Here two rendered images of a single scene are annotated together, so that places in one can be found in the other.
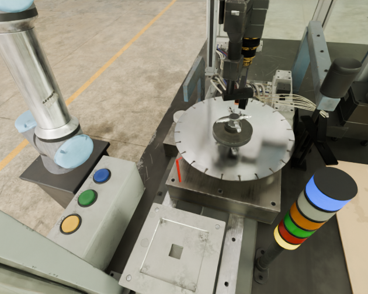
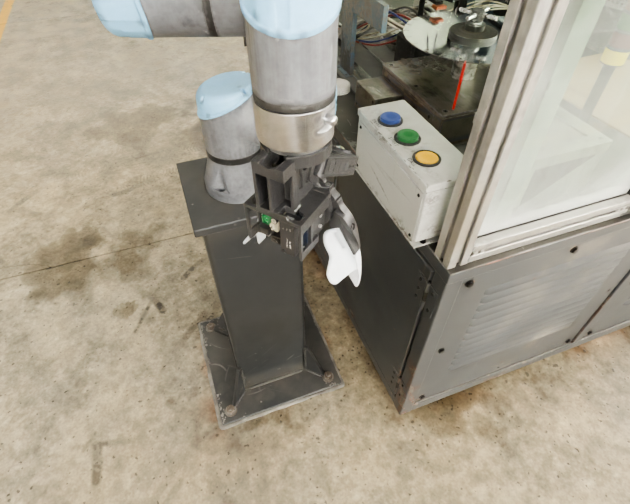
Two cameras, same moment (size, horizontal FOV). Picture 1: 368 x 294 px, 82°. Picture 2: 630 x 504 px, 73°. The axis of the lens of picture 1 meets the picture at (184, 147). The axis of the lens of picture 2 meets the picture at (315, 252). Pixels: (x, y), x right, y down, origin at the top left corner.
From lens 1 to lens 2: 87 cm
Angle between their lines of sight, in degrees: 28
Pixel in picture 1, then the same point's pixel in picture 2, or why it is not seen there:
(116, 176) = (405, 114)
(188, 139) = (446, 50)
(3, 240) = not seen: outside the picture
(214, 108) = (428, 25)
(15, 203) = not seen: outside the picture
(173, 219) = not seen: hidden behind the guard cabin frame
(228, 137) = (481, 35)
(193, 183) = (466, 105)
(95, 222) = (447, 146)
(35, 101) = not seen: hidden behind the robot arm
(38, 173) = (223, 212)
